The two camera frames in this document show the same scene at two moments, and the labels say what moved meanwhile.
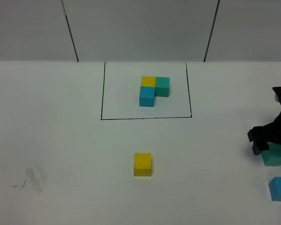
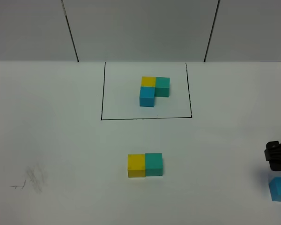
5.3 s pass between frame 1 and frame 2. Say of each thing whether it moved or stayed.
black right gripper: moved
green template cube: stayed
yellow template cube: stayed
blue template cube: stayed
